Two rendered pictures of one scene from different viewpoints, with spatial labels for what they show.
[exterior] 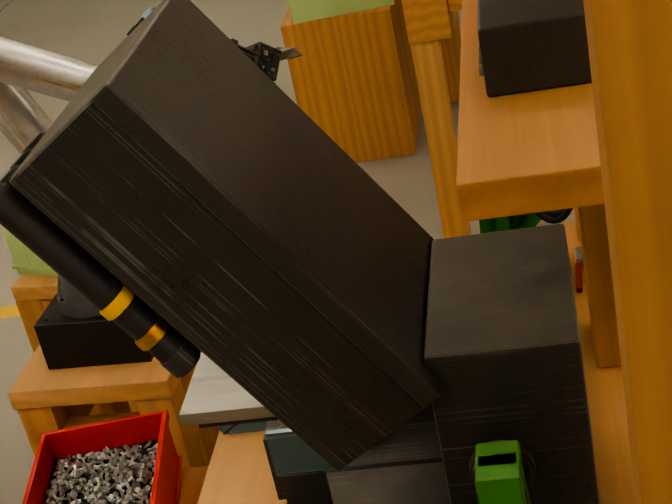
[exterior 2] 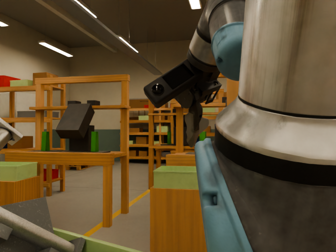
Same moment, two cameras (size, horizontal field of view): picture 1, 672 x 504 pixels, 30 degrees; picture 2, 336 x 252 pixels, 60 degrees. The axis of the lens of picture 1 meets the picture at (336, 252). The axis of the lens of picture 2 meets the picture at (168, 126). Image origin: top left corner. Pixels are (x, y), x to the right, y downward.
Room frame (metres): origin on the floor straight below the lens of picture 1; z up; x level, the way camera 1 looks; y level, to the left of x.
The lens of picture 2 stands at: (2.38, 0.70, 1.17)
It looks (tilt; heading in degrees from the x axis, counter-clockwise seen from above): 1 degrees up; 272
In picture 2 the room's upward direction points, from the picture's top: straight up
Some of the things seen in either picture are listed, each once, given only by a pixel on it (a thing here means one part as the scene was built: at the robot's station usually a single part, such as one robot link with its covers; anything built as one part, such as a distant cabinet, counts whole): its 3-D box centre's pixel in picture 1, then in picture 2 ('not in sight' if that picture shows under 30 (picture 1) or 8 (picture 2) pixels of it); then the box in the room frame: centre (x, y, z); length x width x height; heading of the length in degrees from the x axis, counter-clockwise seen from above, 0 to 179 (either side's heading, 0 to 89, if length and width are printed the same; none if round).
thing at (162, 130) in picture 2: not in sight; (161, 132); (2.91, -9.89, 1.11); 3.01 x 0.54 x 2.23; 169
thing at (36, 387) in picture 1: (115, 348); not in sight; (2.15, 0.46, 0.83); 0.32 x 0.32 x 0.04; 75
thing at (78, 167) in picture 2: not in sight; (76, 160); (5.59, -8.64, 0.22); 1.20 x 0.81 x 0.44; 82
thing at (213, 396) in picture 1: (332, 375); not in sight; (1.44, 0.04, 1.11); 0.39 x 0.16 x 0.03; 79
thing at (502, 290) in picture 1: (514, 396); not in sight; (1.36, -0.19, 1.07); 0.30 x 0.18 x 0.34; 169
